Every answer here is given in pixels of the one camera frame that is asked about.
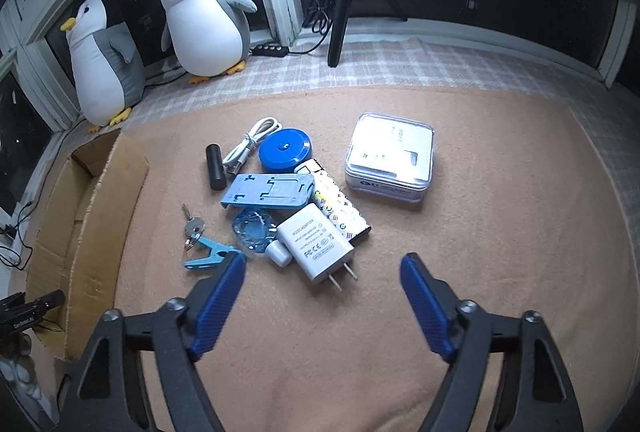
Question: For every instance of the left penguin plush toy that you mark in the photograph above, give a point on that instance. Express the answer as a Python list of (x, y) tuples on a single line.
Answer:
[(107, 67)]

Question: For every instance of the black camera equipment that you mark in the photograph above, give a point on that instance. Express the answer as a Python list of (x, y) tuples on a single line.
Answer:
[(18, 315)]

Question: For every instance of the right penguin plush toy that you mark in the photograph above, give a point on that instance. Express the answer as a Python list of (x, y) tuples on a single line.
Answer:
[(209, 37)]

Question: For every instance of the silver keys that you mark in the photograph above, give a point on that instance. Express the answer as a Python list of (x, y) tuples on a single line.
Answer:
[(193, 229)]

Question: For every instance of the blue round tape measure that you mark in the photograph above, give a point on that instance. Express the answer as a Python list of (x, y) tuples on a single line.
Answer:
[(282, 151)]

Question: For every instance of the penguin plush toy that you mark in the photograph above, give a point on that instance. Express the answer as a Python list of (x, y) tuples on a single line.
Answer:
[(107, 67), (209, 37)]

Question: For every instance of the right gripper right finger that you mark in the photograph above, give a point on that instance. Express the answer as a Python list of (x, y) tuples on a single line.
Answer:
[(534, 390)]

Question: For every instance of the clear plastic white box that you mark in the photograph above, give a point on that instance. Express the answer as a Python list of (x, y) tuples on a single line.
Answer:
[(391, 157)]

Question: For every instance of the light blue clip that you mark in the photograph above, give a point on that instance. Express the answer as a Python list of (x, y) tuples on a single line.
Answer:
[(216, 252)]

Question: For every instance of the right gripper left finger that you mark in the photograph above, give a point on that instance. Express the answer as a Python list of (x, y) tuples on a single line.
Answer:
[(108, 390)]

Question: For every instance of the plaid grey white blanket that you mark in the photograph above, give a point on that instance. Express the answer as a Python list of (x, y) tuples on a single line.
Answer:
[(610, 116)]

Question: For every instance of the black cylinder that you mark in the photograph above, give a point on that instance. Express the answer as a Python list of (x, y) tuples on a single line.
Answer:
[(215, 168)]

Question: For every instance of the white power adapter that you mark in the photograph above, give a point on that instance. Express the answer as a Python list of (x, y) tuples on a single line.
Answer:
[(316, 245)]

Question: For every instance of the blue clear sanitizer bottle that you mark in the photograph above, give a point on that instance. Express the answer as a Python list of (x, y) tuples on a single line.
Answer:
[(256, 231)]

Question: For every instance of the cardboard box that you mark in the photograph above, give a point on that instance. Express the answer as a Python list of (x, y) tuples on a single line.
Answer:
[(81, 238)]

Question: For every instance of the white patterned tube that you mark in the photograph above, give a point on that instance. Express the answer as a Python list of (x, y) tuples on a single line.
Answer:
[(333, 203)]

